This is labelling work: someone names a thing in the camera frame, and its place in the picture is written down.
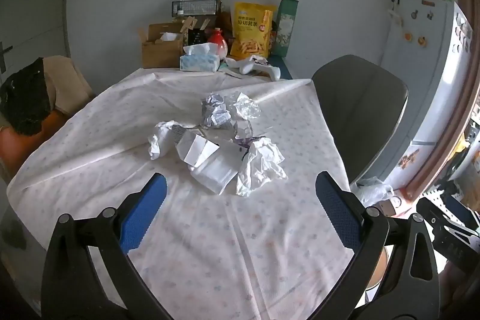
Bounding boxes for white handheld device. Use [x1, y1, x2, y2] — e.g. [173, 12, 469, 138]
[224, 55, 281, 81]

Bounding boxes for small black box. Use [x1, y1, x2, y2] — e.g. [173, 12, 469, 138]
[187, 27, 208, 46]

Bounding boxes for white plastic bag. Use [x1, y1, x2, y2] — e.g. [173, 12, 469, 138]
[354, 177, 394, 208]
[235, 138, 289, 197]

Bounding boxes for door handle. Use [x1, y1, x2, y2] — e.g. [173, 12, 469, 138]
[0, 43, 14, 73]

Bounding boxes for red bottle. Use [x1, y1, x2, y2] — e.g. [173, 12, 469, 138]
[207, 28, 229, 58]

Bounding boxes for yellow snack bag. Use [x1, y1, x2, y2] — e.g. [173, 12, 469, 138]
[229, 1, 277, 60]

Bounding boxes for white dotted tablecloth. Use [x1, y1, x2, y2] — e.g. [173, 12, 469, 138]
[7, 67, 366, 320]

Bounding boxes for white carton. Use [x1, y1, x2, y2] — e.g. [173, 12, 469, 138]
[172, 125, 221, 171]

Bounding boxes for blue tissue box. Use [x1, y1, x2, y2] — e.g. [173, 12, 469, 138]
[179, 43, 221, 73]

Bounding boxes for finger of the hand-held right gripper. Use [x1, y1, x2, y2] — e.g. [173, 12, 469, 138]
[444, 194, 480, 231]
[416, 197, 480, 262]

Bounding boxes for grey chair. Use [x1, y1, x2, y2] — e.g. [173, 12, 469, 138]
[311, 55, 409, 186]

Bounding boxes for white paper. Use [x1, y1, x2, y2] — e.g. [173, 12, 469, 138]
[147, 121, 181, 160]

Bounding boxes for white refrigerator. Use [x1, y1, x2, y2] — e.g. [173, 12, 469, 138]
[379, 0, 475, 193]

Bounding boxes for open cardboard box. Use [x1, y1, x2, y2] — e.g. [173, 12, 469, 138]
[140, 23, 185, 69]

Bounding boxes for clear wrapper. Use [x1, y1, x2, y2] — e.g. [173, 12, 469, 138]
[232, 91, 261, 121]

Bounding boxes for tall green box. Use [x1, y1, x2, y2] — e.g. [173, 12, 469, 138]
[271, 0, 299, 56]

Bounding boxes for clear plastic cup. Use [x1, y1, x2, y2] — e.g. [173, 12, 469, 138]
[233, 119, 254, 139]

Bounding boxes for silver wrapper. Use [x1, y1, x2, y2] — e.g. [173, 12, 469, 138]
[201, 92, 235, 129]

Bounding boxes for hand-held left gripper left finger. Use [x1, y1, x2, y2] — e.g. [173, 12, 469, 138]
[40, 172, 174, 320]

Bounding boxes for white paper bag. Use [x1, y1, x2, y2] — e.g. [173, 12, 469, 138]
[190, 145, 248, 195]

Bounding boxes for wire mesh basket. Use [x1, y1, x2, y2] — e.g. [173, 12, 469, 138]
[172, 0, 222, 18]

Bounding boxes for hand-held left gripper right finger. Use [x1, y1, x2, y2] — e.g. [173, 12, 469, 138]
[315, 171, 440, 320]

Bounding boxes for black cloth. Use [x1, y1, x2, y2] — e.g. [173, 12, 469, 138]
[0, 58, 57, 135]

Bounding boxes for purple packet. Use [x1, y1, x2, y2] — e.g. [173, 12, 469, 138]
[232, 136, 269, 156]

